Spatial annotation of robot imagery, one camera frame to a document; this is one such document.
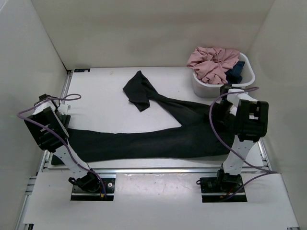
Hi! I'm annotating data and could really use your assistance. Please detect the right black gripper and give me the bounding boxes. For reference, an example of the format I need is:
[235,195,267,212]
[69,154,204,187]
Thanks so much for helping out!
[204,101,235,130]

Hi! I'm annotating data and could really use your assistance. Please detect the black denim trousers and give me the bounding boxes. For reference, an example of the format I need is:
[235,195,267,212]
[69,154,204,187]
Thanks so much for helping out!
[49,70,237,166]

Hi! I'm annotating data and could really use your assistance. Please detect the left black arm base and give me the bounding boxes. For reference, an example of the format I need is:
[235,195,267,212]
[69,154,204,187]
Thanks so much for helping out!
[68,175,116,201]

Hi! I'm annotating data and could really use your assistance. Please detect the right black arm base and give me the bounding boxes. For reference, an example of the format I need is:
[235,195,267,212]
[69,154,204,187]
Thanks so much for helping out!
[196,177,248,203]

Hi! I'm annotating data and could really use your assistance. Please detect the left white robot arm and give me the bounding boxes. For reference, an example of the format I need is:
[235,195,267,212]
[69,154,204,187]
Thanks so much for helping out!
[17,94,106,195]

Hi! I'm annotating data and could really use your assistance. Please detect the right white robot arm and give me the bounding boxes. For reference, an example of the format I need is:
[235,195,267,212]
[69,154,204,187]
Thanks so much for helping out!
[209,84,269,192]

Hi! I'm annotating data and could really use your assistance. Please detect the white plastic laundry tub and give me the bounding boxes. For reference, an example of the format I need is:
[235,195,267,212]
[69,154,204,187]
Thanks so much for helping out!
[191,52,255,98]

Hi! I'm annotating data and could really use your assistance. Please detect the dark blue garment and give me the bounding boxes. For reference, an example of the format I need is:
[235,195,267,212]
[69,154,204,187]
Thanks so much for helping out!
[225,61,245,84]

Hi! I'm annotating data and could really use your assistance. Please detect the black label sticker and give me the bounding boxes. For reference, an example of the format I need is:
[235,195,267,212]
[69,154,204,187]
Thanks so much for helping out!
[73,69,91,73]

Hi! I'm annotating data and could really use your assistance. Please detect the pink garment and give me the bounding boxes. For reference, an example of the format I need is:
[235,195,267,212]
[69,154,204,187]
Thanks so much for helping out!
[187,47,240,85]

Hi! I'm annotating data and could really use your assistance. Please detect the white front cover panel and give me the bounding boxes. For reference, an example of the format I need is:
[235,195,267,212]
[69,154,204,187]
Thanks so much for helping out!
[24,172,298,230]

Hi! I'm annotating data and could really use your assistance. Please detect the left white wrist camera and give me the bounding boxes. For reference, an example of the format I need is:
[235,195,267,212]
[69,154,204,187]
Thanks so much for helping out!
[58,103,71,115]

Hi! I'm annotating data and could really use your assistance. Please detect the front aluminium rail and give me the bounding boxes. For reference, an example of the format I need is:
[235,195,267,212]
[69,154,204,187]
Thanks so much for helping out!
[41,168,263,174]

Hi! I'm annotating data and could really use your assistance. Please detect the left aluminium rail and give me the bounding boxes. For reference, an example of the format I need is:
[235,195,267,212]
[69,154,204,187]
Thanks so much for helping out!
[14,69,74,226]

